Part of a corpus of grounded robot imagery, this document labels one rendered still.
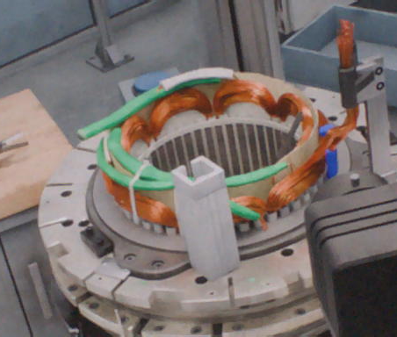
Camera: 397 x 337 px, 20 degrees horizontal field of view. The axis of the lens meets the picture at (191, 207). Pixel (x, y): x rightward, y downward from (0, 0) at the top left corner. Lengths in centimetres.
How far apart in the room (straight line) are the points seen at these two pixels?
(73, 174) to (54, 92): 252
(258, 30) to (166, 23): 242
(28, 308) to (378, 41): 49
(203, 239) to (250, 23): 60
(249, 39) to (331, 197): 100
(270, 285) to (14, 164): 36
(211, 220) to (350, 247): 45
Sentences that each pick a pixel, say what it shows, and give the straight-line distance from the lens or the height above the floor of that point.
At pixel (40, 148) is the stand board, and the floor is 106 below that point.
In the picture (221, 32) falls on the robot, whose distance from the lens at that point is 137.
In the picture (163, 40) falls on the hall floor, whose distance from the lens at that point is 367.
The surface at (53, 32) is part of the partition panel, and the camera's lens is 348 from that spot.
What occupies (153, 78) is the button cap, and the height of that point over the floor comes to 104.
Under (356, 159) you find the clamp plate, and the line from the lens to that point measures 93.
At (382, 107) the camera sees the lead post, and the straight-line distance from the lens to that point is 87.
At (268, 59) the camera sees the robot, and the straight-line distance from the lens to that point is 139.
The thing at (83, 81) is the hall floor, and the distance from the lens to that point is 353.
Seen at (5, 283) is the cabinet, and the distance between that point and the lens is 111.
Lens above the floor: 162
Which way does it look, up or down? 35 degrees down
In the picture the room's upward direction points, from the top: 12 degrees counter-clockwise
